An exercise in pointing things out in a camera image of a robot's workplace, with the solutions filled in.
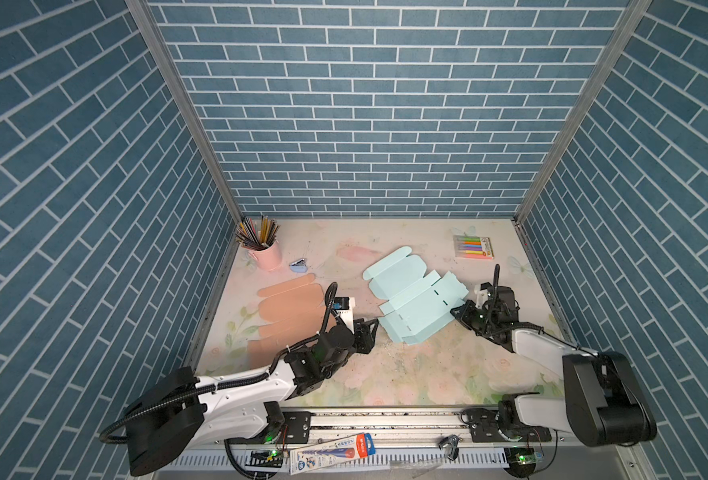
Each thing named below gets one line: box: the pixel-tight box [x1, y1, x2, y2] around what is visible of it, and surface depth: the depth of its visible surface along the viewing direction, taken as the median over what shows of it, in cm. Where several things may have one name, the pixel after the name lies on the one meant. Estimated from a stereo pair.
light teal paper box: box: [363, 246, 469, 345], surface depth 98 cm
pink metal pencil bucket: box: [248, 240, 282, 272], surface depth 102 cm
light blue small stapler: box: [289, 258, 308, 273], surface depth 107 cm
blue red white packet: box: [289, 433, 376, 475], surface depth 71 cm
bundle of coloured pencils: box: [235, 215, 281, 251], surface depth 101 cm
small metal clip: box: [438, 434, 460, 461], surface depth 72 cm
